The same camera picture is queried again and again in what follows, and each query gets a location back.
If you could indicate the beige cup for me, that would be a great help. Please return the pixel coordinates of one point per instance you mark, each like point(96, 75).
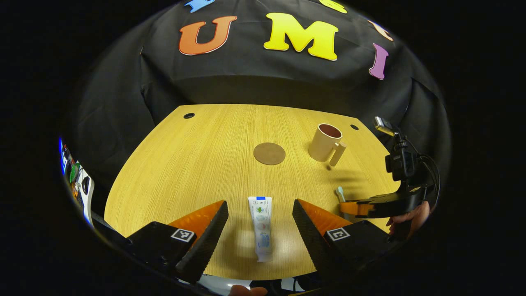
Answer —
point(322, 146)

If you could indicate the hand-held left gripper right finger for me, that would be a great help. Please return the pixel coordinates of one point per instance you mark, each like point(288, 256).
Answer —
point(308, 238)

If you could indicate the white toothpaste tube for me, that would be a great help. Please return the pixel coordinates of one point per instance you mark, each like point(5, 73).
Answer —
point(261, 226)

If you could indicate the white electronic device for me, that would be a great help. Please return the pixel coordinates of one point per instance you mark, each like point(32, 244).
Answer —
point(84, 189)

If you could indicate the wooden desktop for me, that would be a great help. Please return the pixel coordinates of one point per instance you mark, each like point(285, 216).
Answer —
point(197, 164)

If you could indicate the black backdrop cloth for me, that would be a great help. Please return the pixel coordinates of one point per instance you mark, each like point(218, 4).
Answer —
point(254, 78)

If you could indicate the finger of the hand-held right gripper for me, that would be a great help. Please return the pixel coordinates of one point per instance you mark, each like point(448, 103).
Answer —
point(390, 205)

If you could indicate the pale green toothbrush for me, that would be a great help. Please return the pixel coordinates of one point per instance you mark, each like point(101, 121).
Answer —
point(340, 193)

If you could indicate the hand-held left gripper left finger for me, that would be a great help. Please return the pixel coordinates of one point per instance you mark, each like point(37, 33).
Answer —
point(209, 238)

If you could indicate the blue lit screen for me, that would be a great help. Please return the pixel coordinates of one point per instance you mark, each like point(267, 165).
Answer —
point(61, 154)

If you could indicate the round brown coaster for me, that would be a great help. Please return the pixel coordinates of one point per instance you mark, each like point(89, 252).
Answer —
point(269, 153)

